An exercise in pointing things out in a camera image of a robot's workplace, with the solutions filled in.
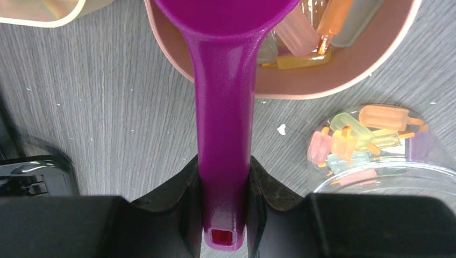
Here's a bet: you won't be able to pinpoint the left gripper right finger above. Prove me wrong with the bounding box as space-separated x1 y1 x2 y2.
247 158 455 257

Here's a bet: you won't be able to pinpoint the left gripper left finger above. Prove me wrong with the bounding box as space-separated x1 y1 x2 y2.
1 158 202 257

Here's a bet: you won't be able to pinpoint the magenta plastic scoop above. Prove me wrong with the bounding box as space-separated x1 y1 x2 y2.
157 1 297 251

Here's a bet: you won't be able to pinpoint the pink tray popsicle candies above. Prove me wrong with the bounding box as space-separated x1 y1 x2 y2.
144 1 421 100

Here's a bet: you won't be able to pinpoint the clear round plastic jar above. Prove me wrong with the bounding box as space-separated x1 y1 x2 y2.
307 104 455 199

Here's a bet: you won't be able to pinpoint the black poker chip case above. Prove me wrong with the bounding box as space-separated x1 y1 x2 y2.
1 97 80 197

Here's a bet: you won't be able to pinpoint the beige tray swirl lollipops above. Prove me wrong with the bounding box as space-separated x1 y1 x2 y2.
1 0 113 28

